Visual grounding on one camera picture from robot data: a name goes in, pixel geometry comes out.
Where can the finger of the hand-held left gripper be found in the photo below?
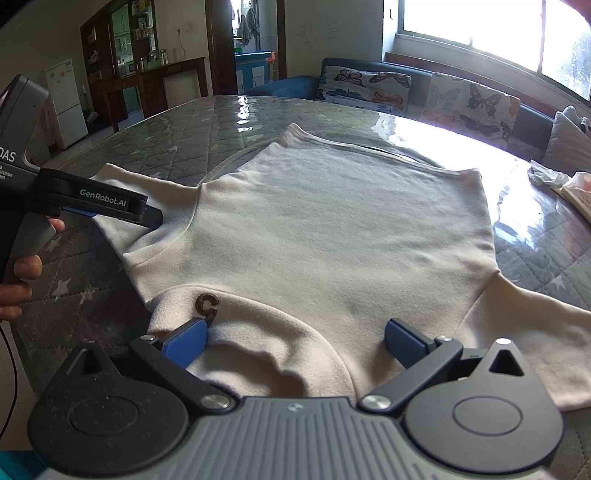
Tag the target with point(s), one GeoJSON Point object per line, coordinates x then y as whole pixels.
{"type": "Point", "coordinates": [106, 196]}

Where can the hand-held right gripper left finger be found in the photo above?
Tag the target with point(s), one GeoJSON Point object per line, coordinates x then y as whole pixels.
{"type": "Point", "coordinates": [187, 345]}

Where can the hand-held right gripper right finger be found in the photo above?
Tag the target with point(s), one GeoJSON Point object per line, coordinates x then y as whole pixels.
{"type": "Point", "coordinates": [400, 340]}

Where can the cream fleece sweater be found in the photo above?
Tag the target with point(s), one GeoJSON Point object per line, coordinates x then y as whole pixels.
{"type": "Point", "coordinates": [323, 221]}

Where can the hanging clothes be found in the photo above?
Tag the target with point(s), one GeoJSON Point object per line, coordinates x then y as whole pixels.
{"type": "Point", "coordinates": [247, 25]}

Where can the person's left hand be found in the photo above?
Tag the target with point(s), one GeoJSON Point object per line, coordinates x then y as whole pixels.
{"type": "Point", "coordinates": [28, 267]}

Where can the white refrigerator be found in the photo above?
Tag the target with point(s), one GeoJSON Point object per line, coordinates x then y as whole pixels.
{"type": "Point", "coordinates": [67, 104]}

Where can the dark wooden cabinet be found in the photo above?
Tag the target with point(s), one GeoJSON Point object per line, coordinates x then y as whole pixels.
{"type": "Point", "coordinates": [124, 92]}

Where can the blue cabinet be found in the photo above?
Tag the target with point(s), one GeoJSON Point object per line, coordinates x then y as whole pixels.
{"type": "Point", "coordinates": [251, 71]}

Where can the blue sofa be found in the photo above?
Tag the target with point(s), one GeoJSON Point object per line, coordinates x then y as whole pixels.
{"type": "Point", "coordinates": [286, 85]}

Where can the crumpled white tissue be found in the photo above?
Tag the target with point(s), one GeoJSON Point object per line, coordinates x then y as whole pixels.
{"type": "Point", "coordinates": [547, 174]}

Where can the pink and white packet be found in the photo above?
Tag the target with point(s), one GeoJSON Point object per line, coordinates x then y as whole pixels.
{"type": "Point", "coordinates": [577, 191]}

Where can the butterfly print cushion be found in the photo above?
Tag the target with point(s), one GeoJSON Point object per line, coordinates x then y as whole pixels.
{"type": "Point", "coordinates": [364, 90]}
{"type": "Point", "coordinates": [475, 106]}

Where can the grey pillow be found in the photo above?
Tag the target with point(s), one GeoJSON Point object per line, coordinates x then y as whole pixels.
{"type": "Point", "coordinates": [568, 143]}

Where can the window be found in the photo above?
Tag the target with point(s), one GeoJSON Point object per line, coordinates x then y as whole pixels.
{"type": "Point", "coordinates": [485, 23]}

